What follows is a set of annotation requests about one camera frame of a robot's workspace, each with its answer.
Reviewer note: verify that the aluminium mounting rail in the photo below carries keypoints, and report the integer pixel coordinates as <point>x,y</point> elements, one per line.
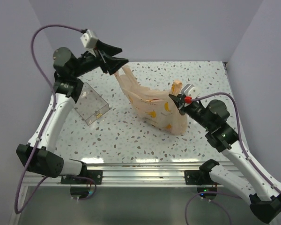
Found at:
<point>136,174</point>

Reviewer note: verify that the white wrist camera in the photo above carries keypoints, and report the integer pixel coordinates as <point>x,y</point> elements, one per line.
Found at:
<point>191,90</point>
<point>89,39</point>

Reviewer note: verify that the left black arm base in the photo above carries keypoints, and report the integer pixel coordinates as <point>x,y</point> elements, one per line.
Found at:
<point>89,177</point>

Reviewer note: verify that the orange translucent plastic bag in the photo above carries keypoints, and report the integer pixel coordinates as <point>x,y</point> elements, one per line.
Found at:
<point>153,106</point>

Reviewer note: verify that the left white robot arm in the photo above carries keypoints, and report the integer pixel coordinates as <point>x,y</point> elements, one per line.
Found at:
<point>37,156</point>

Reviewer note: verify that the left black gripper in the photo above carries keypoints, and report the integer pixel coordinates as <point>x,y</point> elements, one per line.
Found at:
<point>113,64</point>

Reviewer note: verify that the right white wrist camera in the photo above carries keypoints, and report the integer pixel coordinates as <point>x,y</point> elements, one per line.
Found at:
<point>191,90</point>

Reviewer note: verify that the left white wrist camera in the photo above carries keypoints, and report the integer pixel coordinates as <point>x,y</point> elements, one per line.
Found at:
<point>89,39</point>

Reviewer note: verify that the clear plastic tray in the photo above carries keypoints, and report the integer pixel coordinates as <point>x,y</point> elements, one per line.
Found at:
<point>90,105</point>

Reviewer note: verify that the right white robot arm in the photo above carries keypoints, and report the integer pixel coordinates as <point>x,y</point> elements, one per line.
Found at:
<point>257,187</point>

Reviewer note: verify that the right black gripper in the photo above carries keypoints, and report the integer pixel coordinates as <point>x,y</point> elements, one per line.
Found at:
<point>179,101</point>

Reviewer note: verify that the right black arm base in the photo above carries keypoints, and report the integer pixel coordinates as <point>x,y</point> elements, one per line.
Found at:
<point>201,176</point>

